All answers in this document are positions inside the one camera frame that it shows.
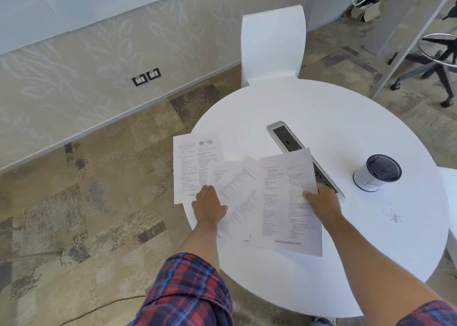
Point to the person's left hand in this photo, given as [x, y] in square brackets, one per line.
[209, 208]

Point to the person's right hand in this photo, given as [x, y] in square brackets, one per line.
[326, 206]

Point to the person's right thumb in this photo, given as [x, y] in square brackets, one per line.
[310, 195]

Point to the person's left thumb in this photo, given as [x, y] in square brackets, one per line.
[224, 210]

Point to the printed white paper sheet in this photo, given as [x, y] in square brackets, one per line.
[282, 200]
[223, 231]
[191, 165]
[235, 193]

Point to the person's right forearm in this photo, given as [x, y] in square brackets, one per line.
[371, 265]

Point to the person's left forearm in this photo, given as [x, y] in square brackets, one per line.
[200, 242]

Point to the silver table power socket strip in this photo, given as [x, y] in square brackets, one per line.
[285, 136]

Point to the white cup with black lid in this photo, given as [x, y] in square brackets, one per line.
[375, 174]

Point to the small crumbs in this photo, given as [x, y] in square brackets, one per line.
[394, 217]

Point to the person's left plaid sleeve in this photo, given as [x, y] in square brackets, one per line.
[185, 293]

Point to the person's plaid sleeve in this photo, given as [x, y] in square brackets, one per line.
[430, 315]
[185, 293]

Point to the person's shoe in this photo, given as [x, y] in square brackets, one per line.
[323, 322]

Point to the white moulded chair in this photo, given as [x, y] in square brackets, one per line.
[450, 208]
[273, 43]

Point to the person's right plaid sleeve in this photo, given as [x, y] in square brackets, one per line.
[430, 315]

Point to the black office chair base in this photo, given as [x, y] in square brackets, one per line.
[437, 65]

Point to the open cardboard box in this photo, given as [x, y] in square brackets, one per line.
[369, 11]

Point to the grey partition panel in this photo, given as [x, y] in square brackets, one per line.
[389, 18]

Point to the black wall socket plate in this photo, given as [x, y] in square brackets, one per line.
[154, 74]
[139, 79]

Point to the grey glass partition frame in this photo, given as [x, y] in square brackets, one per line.
[410, 38]

